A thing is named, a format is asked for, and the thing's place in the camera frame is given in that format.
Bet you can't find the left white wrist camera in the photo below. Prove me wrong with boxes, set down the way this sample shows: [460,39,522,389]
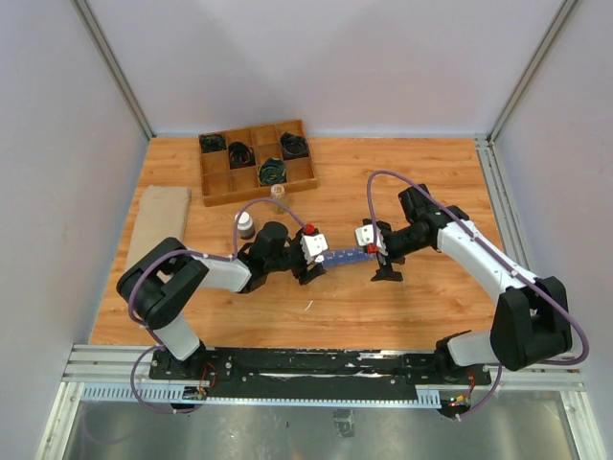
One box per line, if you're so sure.
[300,233,329,265]

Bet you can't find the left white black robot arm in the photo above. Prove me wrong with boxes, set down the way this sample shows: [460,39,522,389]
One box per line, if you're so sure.
[117,221,329,380]

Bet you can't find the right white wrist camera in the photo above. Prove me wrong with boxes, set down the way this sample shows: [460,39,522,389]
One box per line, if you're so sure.
[354,223,383,247]

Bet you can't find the clear jar of yellow pills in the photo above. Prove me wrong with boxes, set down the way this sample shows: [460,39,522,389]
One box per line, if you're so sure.
[270,184,288,214]

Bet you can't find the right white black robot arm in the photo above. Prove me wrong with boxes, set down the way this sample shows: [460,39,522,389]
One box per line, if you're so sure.
[355,184,572,383]

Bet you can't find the grey slotted cable duct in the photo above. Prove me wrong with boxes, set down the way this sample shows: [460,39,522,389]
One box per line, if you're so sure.
[80,382,443,409]

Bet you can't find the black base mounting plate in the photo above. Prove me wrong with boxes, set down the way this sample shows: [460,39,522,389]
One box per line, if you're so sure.
[148,348,491,402]

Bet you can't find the folded beige cloth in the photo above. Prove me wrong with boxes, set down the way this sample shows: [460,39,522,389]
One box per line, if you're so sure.
[124,186,192,271]

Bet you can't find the wooden compartment tray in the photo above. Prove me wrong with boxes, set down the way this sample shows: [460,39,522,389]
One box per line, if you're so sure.
[198,119,317,206]

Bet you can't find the blue weekly pill organizer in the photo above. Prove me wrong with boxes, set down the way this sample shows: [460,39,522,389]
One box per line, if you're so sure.
[322,246,376,268]

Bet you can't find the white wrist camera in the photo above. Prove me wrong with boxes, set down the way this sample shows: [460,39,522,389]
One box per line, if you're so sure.
[354,223,383,247]
[300,233,329,265]

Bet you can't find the brown bottle with white cap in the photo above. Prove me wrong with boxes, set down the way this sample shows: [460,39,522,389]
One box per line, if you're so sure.
[236,212,256,241]

